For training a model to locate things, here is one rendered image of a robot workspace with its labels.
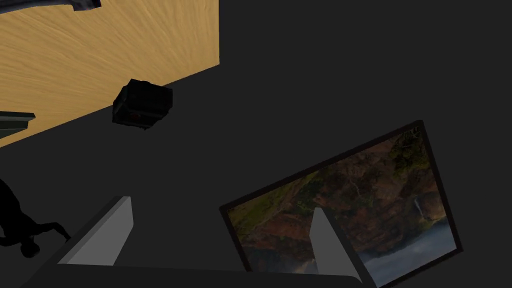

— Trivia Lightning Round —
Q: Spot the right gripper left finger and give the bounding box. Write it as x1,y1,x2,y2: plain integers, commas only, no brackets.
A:
39,195,135,267

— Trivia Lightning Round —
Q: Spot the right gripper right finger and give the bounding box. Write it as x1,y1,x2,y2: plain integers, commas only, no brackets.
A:
308,207,378,288

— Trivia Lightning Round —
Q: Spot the framed landscape picture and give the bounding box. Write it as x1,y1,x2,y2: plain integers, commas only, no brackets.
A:
218,119,464,288

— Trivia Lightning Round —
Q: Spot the black box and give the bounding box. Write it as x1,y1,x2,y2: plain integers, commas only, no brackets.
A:
111,78,174,131

